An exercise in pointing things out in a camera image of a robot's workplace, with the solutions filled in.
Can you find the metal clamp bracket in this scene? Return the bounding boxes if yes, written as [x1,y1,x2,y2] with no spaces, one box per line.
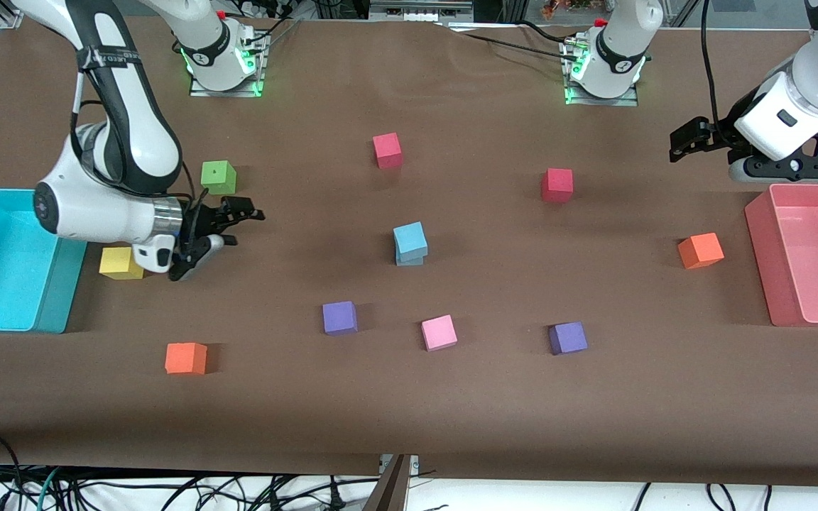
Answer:
[363,454,422,511]

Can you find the purple foam block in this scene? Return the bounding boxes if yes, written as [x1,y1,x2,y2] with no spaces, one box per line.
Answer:
[547,322,589,356]
[322,301,359,336]

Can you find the orange foam block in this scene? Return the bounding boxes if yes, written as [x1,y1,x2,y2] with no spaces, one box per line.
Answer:
[165,342,209,375]
[677,232,726,270]

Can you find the pink plastic bin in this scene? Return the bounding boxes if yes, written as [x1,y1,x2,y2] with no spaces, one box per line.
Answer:
[744,183,818,328]

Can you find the brown table cover sheet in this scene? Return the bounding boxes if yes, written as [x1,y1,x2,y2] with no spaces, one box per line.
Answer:
[0,13,818,489]

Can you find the green foam block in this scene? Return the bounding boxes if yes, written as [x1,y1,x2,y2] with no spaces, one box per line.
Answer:
[200,160,237,196]

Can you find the black tabletop power cable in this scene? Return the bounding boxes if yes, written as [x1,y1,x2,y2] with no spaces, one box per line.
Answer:
[452,27,577,63]

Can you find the pink foam block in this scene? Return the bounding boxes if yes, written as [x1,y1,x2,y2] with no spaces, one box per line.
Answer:
[420,314,459,352]

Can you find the teal floor cable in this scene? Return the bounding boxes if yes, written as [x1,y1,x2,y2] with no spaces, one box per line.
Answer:
[37,465,63,511]

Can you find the red foam block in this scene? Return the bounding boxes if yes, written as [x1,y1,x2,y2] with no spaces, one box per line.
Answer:
[372,132,404,170]
[541,168,574,204]

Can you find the yellow foam block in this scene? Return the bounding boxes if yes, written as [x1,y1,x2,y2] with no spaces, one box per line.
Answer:
[99,246,144,280]

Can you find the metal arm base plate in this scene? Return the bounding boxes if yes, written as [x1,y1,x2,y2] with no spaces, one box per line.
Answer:
[564,39,640,107]
[189,32,269,99]

